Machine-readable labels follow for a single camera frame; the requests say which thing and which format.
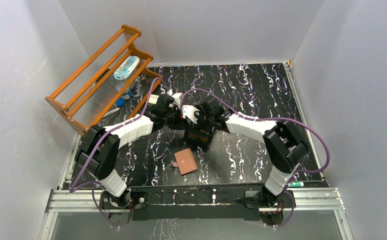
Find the black card tray box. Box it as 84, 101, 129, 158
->
183, 127, 214, 149

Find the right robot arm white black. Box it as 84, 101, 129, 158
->
182, 97, 310, 207

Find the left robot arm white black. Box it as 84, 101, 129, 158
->
74, 92, 184, 208

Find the white red small box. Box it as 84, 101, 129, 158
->
148, 94, 159, 105

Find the blue cap bottle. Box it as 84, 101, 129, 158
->
114, 88, 133, 108

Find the white pen under shelf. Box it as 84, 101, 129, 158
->
103, 107, 121, 118

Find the white blue tube package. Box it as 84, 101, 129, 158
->
113, 56, 140, 80

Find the orange wooden shelf rack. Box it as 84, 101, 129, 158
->
45, 24, 160, 136

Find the green white marker pen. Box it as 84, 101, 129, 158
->
288, 181, 305, 188

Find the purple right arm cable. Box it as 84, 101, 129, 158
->
179, 88, 332, 229

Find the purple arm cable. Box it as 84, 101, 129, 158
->
179, 88, 332, 229
68, 77, 171, 229

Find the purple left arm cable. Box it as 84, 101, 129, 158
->
68, 77, 171, 229

